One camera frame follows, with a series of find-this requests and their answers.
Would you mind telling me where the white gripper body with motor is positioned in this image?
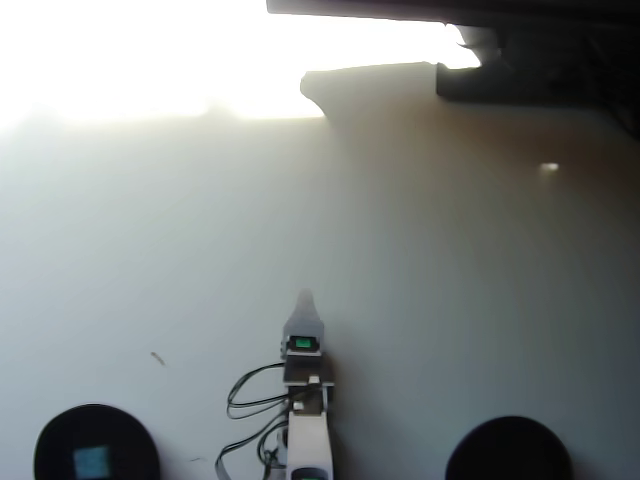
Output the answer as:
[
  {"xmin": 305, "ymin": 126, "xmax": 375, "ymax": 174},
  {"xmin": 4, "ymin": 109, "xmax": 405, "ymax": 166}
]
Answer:
[{"xmin": 280, "ymin": 323, "xmax": 332, "ymax": 362}]

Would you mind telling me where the white tapered gripper finger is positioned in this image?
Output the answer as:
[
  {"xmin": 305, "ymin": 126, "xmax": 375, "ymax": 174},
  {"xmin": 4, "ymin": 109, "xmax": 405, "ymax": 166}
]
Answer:
[{"xmin": 286, "ymin": 288, "xmax": 324, "ymax": 327}]

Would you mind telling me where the blue foam cube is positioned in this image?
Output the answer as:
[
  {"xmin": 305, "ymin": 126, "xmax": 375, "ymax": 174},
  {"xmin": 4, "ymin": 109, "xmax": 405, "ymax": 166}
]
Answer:
[{"xmin": 73, "ymin": 446, "xmax": 111, "ymax": 479}]

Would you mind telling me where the black round bowl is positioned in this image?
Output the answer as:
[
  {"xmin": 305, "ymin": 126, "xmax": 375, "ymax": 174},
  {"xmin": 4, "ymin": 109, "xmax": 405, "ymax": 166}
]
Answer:
[
  {"xmin": 33, "ymin": 403, "xmax": 162, "ymax": 480},
  {"xmin": 444, "ymin": 415, "xmax": 574, "ymax": 480}
]

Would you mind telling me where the dark overhanging furniture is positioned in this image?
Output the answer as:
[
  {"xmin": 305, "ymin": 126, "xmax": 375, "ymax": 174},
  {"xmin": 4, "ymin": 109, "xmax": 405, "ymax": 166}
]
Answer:
[{"xmin": 265, "ymin": 0, "xmax": 640, "ymax": 134}]

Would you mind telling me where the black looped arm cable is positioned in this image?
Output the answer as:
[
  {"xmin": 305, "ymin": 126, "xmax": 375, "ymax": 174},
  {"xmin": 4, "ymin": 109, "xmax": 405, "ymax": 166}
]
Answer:
[{"xmin": 226, "ymin": 361, "xmax": 292, "ymax": 421}]

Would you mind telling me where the black base arm cable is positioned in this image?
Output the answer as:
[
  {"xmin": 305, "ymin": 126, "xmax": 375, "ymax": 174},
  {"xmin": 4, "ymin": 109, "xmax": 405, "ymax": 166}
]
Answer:
[{"xmin": 214, "ymin": 417, "xmax": 291, "ymax": 480}]

